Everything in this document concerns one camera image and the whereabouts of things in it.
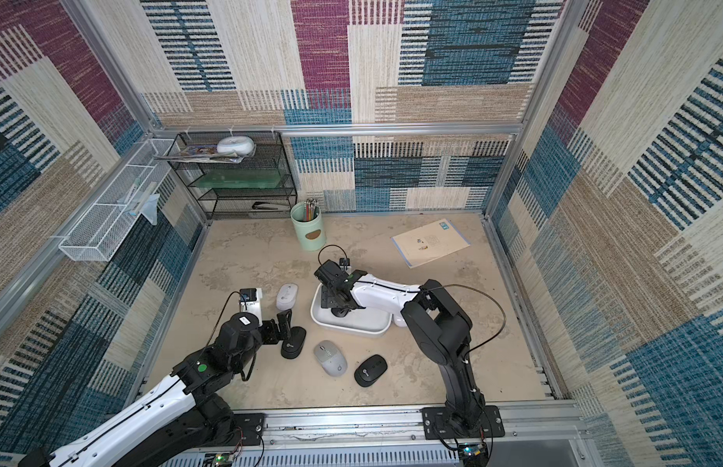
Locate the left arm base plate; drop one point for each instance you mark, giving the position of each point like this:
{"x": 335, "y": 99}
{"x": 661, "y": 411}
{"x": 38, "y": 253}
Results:
{"x": 245, "y": 430}

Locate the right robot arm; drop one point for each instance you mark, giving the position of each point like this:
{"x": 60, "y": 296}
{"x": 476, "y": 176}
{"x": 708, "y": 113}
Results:
{"x": 438, "y": 324}

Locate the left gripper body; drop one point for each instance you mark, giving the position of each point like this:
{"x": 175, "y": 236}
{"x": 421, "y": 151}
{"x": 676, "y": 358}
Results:
{"x": 265, "y": 334}

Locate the green pad on shelf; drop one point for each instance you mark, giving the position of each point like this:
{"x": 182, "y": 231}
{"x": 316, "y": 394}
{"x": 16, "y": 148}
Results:
{"x": 239, "y": 179}

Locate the white storage box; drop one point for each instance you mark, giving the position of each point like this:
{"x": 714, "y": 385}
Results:
{"x": 370, "y": 324}

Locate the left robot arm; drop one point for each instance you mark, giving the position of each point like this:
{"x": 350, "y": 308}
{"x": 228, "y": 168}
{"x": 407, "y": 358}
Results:
{"x": 184, "y": 411}

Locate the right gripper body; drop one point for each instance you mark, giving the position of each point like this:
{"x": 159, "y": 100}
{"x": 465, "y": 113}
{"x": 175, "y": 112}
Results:
{"x": 341, "y": 291}

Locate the white computer mouse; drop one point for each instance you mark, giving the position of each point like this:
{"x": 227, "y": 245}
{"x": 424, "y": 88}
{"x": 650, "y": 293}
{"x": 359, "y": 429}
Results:
{"x": 286, "y": 297}

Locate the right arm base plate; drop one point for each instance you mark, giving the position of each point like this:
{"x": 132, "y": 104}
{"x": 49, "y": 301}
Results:
{"x": 442, "y": 423}

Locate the black computer mouse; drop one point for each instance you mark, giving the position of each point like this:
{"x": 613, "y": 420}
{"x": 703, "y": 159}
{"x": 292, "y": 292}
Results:
{"x": 370, "y": 370}
{"x": 292, "y": 347}

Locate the magazine on top shelf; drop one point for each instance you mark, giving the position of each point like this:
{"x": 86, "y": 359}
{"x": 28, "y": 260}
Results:
{"x": 204, "y": 154}

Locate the white round device on shelf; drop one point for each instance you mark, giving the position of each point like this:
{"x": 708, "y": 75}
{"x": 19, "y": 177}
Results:
{"x": 236, "y": 146}

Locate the beige notebook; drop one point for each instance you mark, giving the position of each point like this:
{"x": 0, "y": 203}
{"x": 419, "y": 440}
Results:
{"x": 429, "y": 243}

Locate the black stapler on bottom shelf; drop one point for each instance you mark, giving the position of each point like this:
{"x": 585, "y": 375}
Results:
{"x": 270, "y": 207}

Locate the black wire shelf rack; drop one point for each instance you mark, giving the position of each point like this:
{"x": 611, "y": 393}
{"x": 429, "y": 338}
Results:
{"x": 219, "y": 204}

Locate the white wire wall basket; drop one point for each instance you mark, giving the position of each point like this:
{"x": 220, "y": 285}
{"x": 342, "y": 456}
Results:
{"x": 130, "y": 195}

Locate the green pen holder cup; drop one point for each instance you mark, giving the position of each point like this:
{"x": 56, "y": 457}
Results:
{"x": 306, "y": 218}

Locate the grey computer mouse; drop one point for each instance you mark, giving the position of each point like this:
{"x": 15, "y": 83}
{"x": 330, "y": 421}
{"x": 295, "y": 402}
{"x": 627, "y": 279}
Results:
{"x": 330, "y": 358}

